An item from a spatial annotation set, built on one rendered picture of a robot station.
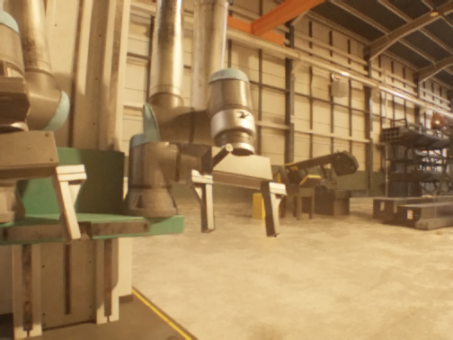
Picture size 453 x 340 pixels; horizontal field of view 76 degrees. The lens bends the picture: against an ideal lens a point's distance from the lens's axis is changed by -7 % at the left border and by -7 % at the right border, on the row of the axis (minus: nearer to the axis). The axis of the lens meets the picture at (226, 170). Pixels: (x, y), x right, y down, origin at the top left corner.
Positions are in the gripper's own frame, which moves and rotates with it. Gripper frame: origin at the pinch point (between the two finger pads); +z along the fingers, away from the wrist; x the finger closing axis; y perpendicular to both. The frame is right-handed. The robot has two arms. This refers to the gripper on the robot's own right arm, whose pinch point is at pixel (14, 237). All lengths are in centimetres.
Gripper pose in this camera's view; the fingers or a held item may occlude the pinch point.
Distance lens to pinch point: 43.9
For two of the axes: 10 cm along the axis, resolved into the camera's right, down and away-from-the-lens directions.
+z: 3.4, 9.1, -2.4
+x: -6.9, 0.7, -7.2
